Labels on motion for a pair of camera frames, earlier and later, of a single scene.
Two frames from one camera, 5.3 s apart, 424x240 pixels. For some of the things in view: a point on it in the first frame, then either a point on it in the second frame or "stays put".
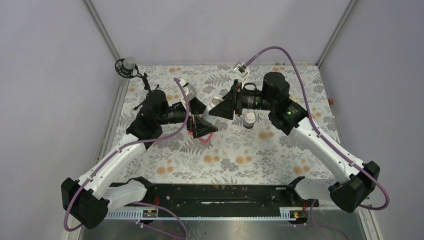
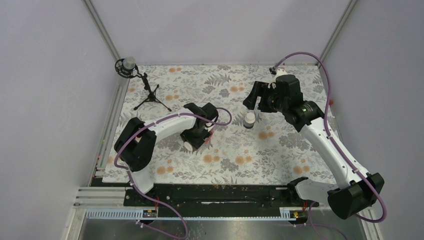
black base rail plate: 226,196 stays put
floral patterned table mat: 223,123 stays put
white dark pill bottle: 249,120 stays put
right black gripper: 233,101 → 260,89
